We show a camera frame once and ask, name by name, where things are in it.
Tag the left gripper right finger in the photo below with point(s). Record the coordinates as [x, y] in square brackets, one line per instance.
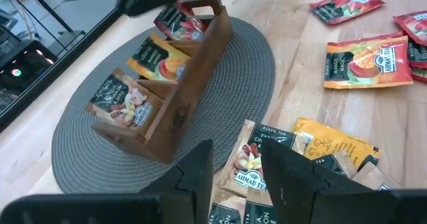
[317, 204]

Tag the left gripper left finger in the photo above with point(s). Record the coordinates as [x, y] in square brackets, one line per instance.
[166, 207]

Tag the orange mango tea packet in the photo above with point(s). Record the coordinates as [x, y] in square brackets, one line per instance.
[156, 60]
[367, 64]

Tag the wooden tea caddy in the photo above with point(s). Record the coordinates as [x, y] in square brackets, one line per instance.
[187, 100]

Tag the yellow tea packet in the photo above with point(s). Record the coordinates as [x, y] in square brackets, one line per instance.
[333, 140]

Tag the round grey woven placemat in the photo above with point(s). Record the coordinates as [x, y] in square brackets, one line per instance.
[233, 84]

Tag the black computer case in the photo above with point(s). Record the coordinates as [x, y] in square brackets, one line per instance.
[20, 60]

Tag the black aluminium table frame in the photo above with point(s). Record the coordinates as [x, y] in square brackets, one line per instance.
[66, 61]

